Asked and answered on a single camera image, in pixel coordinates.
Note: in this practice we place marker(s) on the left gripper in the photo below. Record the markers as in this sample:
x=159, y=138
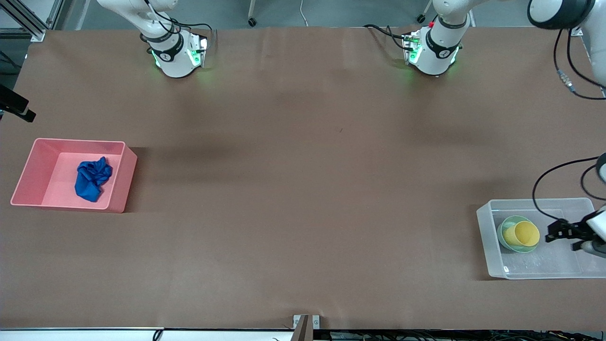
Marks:
x=571, y=232

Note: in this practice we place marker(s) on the yellow cup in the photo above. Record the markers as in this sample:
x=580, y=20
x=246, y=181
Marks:
x=523, y=234

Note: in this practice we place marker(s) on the mint green bowl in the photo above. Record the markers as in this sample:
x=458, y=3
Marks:
x=511, y=247

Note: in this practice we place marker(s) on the blue cloth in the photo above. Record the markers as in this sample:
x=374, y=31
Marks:
x=92, y=182

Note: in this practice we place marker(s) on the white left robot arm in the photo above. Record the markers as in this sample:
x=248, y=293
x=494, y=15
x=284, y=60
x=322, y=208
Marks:
x=438, y=52

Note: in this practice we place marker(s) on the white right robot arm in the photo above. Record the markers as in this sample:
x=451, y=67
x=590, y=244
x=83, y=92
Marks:
x=175, y=61

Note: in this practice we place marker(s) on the clear plastic storage box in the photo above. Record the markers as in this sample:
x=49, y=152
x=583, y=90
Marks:
x=487, y=237

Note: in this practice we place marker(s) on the pink plastic bin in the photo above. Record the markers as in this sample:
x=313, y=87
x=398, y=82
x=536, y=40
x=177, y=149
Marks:
x=118, y=189

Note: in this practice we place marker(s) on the black bar-shaped device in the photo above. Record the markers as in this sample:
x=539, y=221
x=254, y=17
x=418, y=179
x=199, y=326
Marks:
x=14, y=104

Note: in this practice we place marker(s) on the grey metal bracket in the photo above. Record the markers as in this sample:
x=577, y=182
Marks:
x=305, y=327

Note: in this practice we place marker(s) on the white table edge rail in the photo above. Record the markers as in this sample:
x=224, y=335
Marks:
x=94, y=335

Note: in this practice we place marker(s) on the aluminium frame profile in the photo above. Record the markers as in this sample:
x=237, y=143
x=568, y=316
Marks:
x=28, y=26

